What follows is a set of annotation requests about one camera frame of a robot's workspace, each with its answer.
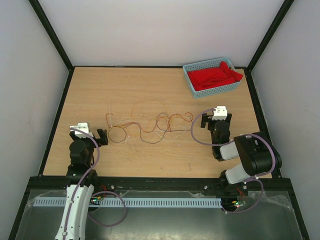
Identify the left green circuit board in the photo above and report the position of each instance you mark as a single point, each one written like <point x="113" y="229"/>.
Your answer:
<point x="96" y="201"/>

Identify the white zip tie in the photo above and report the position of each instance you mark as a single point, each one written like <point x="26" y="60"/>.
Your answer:
<point x="110" y="114"/>

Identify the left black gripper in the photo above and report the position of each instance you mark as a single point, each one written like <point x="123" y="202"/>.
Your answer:
<point x="103" y="140"/>

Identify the right green circuit board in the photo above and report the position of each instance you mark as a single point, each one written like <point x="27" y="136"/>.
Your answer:
<point x="238" y="203"/>

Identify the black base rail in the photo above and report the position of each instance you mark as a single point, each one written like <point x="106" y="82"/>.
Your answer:
<point x="205" y="186"/>

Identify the light blue slotted cable duct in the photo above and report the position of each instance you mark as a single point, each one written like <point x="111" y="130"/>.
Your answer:
<point x="110" y="202"/>

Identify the light blue plastic basket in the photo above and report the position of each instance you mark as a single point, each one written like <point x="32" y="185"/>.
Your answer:
<point x="207" y="64"/>

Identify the green circuit board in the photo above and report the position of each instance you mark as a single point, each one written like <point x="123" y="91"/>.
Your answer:
<point x="238" y="203"/>
<point x="96" y="201"/>

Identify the red cloth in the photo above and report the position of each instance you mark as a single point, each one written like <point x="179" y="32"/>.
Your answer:
<point x="213" y="77"/>

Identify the black aluminium frame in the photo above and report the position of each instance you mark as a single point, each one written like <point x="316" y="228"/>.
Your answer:
<point x="277" y="182"/>

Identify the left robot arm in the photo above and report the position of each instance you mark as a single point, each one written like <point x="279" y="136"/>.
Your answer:
<point x="83" y="179"/>

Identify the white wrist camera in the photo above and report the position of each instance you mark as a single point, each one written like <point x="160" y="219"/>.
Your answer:
<point x="219" y="113"/>
<point x="81" y="130"/>

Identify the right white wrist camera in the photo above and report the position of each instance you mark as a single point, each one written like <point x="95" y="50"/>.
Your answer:
<point x="219" y="113"/>

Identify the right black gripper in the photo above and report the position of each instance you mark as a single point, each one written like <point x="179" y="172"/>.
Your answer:
<point x="205" y="119"/>

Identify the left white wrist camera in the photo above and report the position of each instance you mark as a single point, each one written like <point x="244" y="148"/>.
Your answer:
<point x="81" y="130"/>

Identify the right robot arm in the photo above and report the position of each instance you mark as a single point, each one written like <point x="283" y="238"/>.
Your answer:
<point x="256" y="154"/>

